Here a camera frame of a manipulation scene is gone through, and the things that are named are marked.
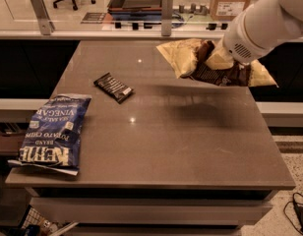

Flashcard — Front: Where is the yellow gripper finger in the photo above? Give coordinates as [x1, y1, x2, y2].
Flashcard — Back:
[205, 42, 234, 70]

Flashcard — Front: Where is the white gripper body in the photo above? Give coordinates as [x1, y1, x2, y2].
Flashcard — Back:
[222, 10, 276, 63]

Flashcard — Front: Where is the brown chip bag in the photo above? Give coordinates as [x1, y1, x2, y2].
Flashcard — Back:
[157, 38, 276, 88]

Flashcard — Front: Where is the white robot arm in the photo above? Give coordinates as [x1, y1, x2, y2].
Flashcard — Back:
[206, 0, 303, 70]

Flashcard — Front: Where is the blue kettle chip bag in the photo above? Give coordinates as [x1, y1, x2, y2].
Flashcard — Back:
[8, 93, 91, 176]

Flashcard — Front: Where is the open tray box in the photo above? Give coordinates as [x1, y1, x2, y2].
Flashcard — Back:
[107, 0, 161, 22]

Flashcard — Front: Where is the black snack bar wrapper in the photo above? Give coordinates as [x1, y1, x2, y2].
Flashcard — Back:
[93, 73, 134, 104]

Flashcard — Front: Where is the middle metal glass bracket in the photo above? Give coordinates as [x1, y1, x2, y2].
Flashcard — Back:
[161, 0, 173, 36]

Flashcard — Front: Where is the metal glass bracket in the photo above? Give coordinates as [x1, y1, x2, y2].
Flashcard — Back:
[30, 0, 55, 35]
[161, 0, 173, 36]

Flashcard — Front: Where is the black cable on floor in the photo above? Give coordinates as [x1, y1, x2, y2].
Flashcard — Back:
[282, 192, 303, 236]

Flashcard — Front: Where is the left metal glass bracket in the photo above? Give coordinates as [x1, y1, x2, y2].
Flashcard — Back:
[30, 0, 55, 35]

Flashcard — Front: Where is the wire basket with items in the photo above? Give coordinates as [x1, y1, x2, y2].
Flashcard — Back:
[21, 206, 78, 236]

